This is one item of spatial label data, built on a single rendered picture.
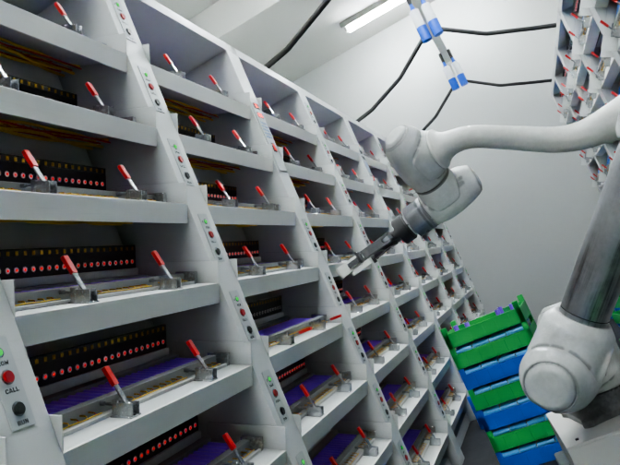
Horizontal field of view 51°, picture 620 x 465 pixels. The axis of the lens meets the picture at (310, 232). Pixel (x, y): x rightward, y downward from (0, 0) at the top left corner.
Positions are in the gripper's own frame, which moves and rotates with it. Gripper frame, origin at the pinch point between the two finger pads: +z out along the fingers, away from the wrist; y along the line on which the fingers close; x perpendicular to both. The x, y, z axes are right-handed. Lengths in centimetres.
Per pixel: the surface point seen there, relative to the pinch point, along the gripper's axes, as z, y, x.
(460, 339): 1, 73, -37
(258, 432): 28, -40, -22
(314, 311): 26.4, 30.1, -0.5
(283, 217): 13.5, 19.7, 28.2
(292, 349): 21.0, -15.2, -9.4
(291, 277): 17.5, 5.1, 9.1
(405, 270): 21, 170, 2
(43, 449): 20, -103, -7
